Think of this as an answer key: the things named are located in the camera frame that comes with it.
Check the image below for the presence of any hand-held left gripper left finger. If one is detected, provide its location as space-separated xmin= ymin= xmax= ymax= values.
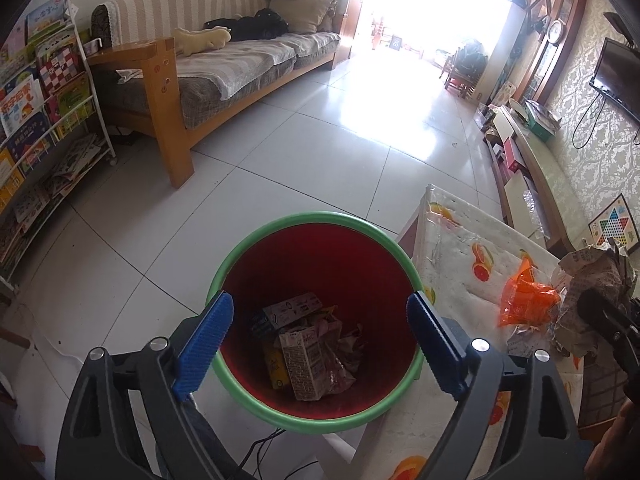
xmin=55 ymin=291 xmax=234 ymax=480

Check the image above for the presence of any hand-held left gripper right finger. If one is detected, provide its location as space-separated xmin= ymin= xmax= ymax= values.
xmin=406 ymin=291 xmax=586 ymax=480

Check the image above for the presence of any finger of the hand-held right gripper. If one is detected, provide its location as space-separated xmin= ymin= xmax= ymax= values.
xmin=577 ymin=287 xmax=640 ymax=391

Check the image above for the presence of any brown paper wrapper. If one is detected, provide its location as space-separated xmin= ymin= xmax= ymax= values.
xmin=551 ymin=244 xmax=637 ymax=358

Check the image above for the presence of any yellow box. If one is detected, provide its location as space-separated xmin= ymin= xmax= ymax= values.
xmin=265 ymin=342 xmax=292 ymax=391

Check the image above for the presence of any small blue white box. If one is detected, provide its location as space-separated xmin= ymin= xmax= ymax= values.
xmin=262 ymin=294 xmax=322 ymax=330

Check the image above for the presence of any brown printed carton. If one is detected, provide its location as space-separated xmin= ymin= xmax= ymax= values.
xmin=279 ymin=322 xmax=347 ymax=402

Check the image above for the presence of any green and red trash bin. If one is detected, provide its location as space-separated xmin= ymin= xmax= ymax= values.
xmin=207 ymin=211 xmax=426 ymax=434

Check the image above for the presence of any person's right forearm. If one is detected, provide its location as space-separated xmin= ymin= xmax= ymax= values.
xmin=586 ymin=401 xmax=640 ymax=480

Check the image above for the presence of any orange plastic bag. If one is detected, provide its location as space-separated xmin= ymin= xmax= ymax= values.
xmin=499 ymin=257 xmax=562 ymax=329

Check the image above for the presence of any small white wrapper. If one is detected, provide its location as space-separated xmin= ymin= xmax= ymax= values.
xmin=506 ymin=325 xmax=547 ymax=357

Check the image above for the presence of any fruit print covered table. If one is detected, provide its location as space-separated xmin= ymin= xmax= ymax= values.
xmin=350 ymin=184 xmax=583 ymax=480

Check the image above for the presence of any star checkers board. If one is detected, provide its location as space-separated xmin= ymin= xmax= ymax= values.
xmin=587 ymin=192 xmax=640 ymax=254

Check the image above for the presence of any long television cabinet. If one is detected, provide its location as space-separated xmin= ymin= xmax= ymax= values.
xmin=475 ymin=102 xmax=601 ymax=256

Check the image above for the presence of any stack of books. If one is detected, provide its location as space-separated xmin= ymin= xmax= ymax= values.
xmin=522 ymin=100 xmax=563 ymax=138

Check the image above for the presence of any white book rack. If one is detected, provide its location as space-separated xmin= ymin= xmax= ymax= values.
xmin=0 ymin=0 xmax=118 ymax=291

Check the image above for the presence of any wooden chair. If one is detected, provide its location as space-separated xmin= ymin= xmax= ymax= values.
xmin=440 ymin=40 xmax=488 ymax=99

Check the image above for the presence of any wooden sofa with striped cover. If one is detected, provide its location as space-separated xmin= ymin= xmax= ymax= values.
xmin=90 ymin=0 xmax=351 ymax=188

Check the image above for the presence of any cream plush toy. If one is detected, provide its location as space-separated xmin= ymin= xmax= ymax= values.
xmin=172 ymin=26 xmax=232 ymax=58

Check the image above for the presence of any black clothing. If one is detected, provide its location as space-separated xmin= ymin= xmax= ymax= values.
xmin=204 ymin=8 xmax=290 ymax=41

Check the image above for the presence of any beige pillow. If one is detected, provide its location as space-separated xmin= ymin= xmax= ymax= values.
xmin=270 ymin=0 xmax=341 ymax=36

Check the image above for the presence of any black floor cable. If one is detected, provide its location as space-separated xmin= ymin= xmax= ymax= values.
xmin=234 ymin=427 xmax=321 ymax=480

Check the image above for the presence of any black television cable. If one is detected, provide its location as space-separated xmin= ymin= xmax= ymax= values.
xmin=572 ymin=94 xmax=602 ymax=151

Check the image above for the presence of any wall television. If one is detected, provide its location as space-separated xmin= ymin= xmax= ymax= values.
xmin=589 ymin=37 xmax=640 ymax=123

